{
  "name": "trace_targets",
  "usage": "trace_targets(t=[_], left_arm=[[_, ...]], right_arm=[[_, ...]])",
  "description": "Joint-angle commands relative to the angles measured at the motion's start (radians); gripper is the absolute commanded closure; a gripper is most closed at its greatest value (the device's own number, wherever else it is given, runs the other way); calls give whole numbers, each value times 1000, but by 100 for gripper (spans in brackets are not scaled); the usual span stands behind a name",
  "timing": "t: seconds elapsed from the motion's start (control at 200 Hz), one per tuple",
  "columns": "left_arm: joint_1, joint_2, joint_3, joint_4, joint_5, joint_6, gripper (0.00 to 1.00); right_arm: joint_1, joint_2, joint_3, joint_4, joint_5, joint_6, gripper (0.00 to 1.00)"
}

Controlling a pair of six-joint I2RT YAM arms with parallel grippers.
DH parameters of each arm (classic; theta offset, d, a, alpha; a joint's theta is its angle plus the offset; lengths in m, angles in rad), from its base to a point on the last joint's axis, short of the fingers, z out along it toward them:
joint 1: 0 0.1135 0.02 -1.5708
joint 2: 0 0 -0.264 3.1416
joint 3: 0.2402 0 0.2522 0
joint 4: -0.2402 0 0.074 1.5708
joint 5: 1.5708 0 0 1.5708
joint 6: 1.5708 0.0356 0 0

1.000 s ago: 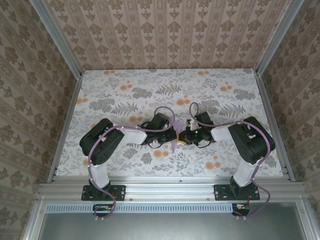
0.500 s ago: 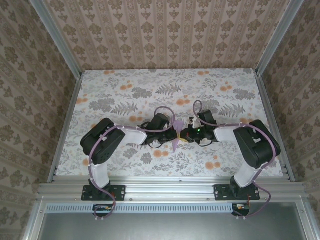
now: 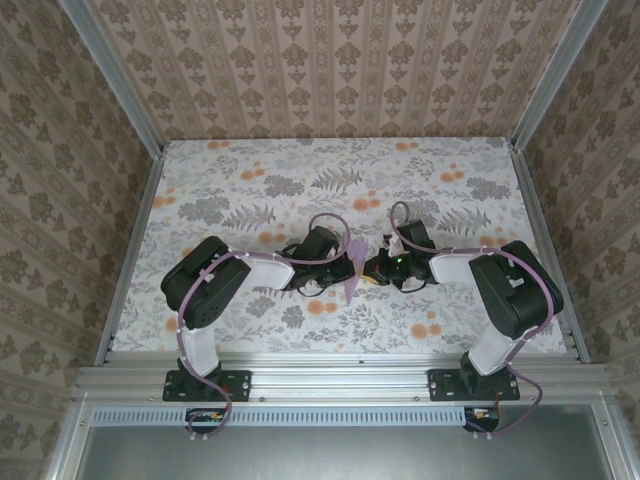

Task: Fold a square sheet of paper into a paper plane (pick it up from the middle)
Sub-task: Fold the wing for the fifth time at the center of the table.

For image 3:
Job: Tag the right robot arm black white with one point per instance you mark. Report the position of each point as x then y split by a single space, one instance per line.
520 295

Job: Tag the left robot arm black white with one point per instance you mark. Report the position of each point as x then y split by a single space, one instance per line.
205 290

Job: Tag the grey metal sheet panel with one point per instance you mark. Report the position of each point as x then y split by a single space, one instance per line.
340 455

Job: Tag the floral tablecloth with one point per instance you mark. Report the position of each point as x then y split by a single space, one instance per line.
250 165

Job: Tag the black connector module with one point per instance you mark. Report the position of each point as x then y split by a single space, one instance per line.
482 422
202 422

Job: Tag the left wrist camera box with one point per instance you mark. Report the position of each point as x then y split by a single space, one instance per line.
320 242

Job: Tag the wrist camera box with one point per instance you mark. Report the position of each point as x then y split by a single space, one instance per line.
320 242
415 235

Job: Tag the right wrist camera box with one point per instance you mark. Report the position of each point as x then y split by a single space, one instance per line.
415 235

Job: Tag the aluminium frame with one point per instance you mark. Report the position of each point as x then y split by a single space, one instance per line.
340 372

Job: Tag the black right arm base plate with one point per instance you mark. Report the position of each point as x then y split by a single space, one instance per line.
442 385

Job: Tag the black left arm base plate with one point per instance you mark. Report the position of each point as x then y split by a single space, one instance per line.
235 385

